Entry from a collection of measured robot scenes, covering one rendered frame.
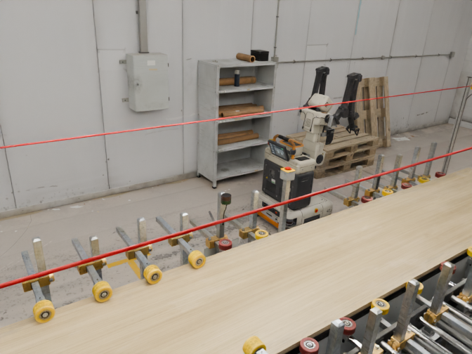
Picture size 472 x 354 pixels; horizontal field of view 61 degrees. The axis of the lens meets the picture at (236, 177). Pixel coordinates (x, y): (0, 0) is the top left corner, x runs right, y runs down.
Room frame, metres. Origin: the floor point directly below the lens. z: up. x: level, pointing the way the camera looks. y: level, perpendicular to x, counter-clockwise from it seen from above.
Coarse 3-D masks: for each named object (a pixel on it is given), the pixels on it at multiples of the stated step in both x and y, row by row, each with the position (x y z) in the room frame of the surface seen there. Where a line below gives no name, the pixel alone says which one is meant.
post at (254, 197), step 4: (252, 192) 2.25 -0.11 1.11; (256, 192) 2.25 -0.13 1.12; (252, 196) 2.25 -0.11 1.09; (256, 196) 2.25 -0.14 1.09; (252, 200) 2.25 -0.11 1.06; (256, 200) 2.25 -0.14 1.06; (252, 204) 2.25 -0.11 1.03; (256, 204) 2.25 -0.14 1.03; (252, 208) 2.25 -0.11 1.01; (256, 208) 2.25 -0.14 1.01; (252, 216) 2.24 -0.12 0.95; (256, 216) 2.25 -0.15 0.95; (252, 220) 2.24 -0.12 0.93; (256, 220) 2.26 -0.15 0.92; (252, 224) 2.24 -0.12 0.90; (252, 228) 2.24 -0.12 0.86; (248, 240) 2.26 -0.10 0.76; (252, 240) 2.24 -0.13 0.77
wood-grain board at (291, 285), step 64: (448, 192) 2.88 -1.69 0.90; (256, 256) 1.87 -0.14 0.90; (320, 256) 1.91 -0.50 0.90; (384, 256) 1.94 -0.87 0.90; (448, 256) 1.97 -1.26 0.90; (64, 320) 1.32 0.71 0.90; (128, 320) 1.34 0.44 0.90; (192, 320) 1.36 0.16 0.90; (256, 320) 1.38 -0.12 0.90; (320, 320) 1.40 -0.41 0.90
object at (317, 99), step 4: (312, 96) 4.14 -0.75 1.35; (316, 96) 4.10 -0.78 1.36; (320, 96) 4.06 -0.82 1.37; (324, 96) 4.03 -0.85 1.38; (328, 96) 4.02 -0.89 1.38; (312, 100) 4.08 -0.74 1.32; (316, 100) 4.05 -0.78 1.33; (320, 100) 4.01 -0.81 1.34; (324, 100) 3.99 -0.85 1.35; (328, 100) 4.00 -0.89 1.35; (308, 104) 4.10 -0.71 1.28; (312, 104) 4.06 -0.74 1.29; (316, 104) 4.01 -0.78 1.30; (320, 104) 3.98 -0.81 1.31; (324, 104) 3.97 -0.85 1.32; (320, 108) 3.97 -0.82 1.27; (324, 108) 3.98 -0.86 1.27; (328, 108) 4.01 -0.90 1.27; (328, 112) 4.02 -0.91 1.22
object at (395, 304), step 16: (464, 256) 2.11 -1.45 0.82; (432, 272) 1.91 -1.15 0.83; (464, 272) 2.16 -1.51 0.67; (432, 288) 1.93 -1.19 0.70; (448, 288) 2.06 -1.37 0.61; (400, 304) 1.75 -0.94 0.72; (416, 304) 1.85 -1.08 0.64; (320, 336) 1.38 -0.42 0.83; (288, 352) 1.26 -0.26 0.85; (320, 352) 1.39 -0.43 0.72
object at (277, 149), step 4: (268, 140) 3.85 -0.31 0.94; (272, 140) 3.83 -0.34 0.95; (272, 144) 3.81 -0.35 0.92; (276, 144) 3.75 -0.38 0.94; (280, 144) 3.73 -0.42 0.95; (272, 148) 3.85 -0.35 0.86; (276, 148) 3.78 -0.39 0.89; (280, 148) 3.71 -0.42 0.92; (284, 148) 3.66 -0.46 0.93; (272, 152) 3.89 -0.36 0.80; (276, 152) 3.81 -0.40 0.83; (280, 152) 3.74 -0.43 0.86; (284, 152) 3.68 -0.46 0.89; (288, 152) 3.70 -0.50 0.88; (292, 152) 3.67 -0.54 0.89; (280, 156) 3.77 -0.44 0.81; (284, 156) 3.70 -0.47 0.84; (288, 156) 3.70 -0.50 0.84; (288, 160) 3.70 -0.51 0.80
